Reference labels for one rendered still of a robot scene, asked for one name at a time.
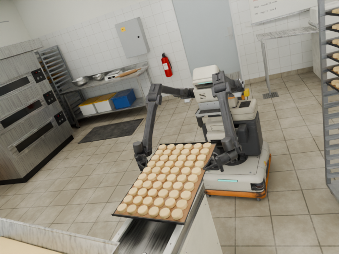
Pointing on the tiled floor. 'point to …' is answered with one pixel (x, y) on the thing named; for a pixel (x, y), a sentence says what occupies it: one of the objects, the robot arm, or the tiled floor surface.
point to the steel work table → (110, 83)
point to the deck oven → (27, 115)
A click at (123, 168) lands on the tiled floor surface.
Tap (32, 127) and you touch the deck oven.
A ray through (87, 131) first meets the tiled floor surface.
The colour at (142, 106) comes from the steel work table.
